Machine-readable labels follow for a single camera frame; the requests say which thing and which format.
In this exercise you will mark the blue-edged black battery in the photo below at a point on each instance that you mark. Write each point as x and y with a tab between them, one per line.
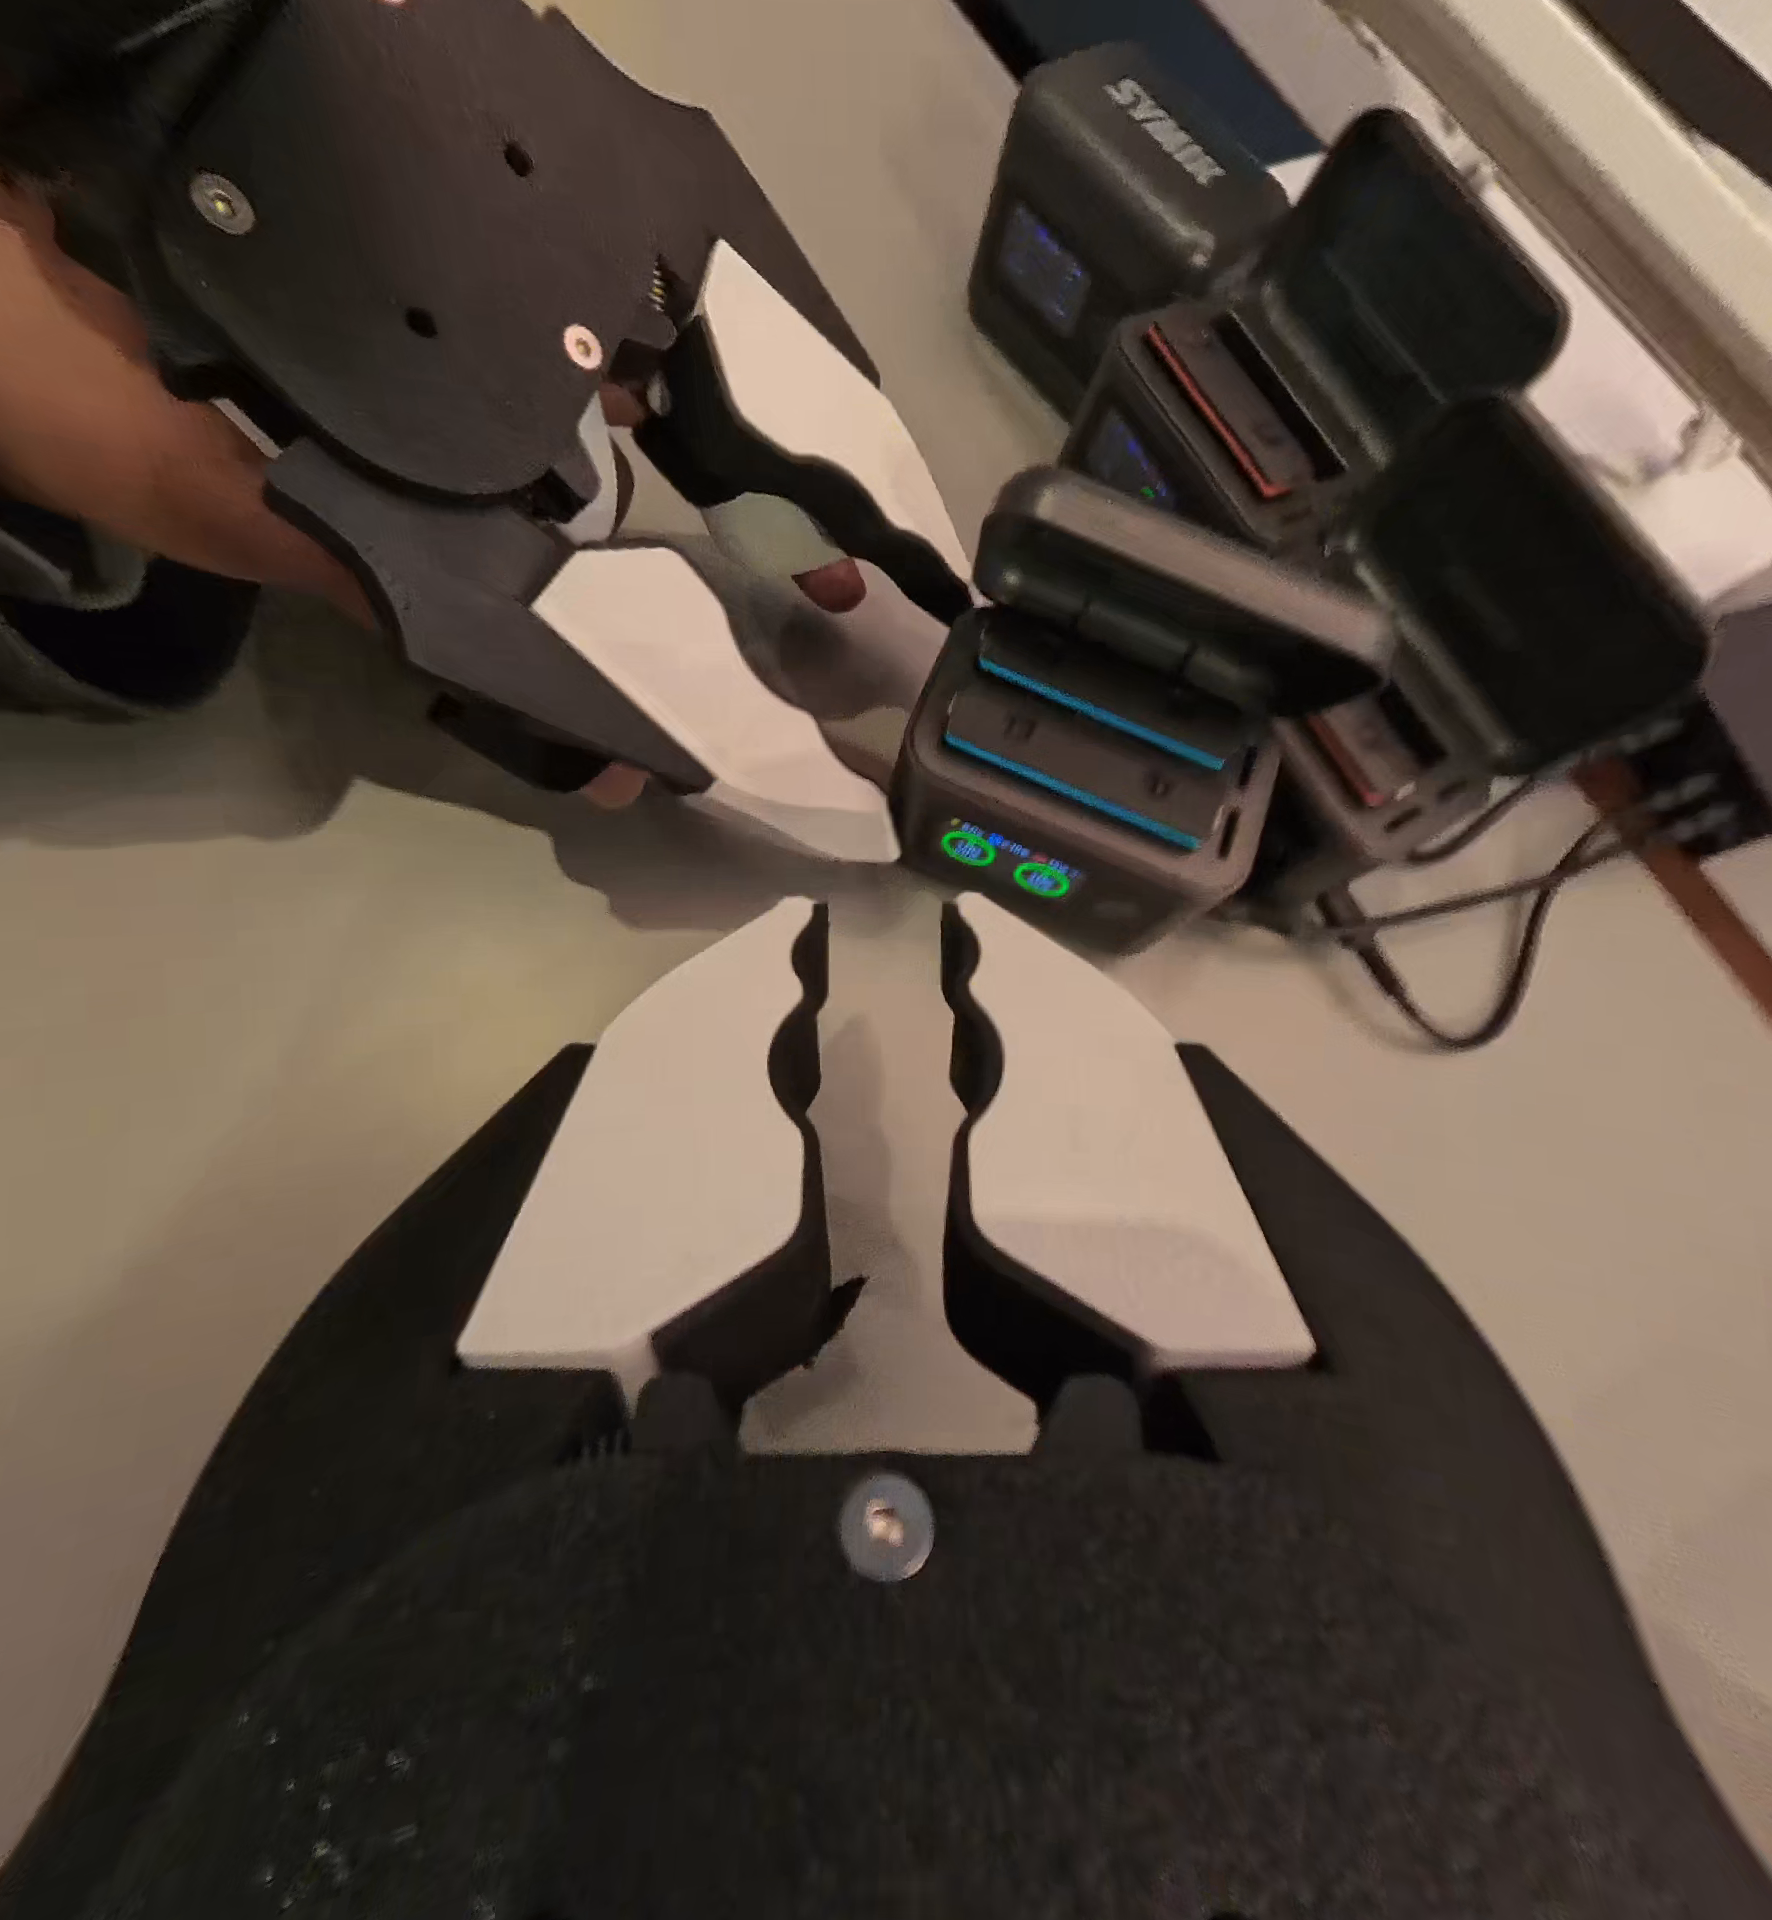
1128	690
1083	786

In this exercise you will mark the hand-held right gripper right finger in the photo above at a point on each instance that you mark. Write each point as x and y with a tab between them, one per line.
1128	1201

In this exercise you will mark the person's left hand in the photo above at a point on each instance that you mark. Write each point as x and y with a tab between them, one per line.
107	390

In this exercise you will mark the white stand base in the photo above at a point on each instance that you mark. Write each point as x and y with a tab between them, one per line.
1666	451

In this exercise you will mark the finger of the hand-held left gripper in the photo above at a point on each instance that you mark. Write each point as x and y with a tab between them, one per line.
722	675
811	421

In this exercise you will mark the black battery charger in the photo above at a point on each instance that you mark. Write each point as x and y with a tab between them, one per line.
1128	181
1411	287
1156	877
1532	587

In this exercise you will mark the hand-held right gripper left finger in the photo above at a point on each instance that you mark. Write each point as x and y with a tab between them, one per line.
662	1201

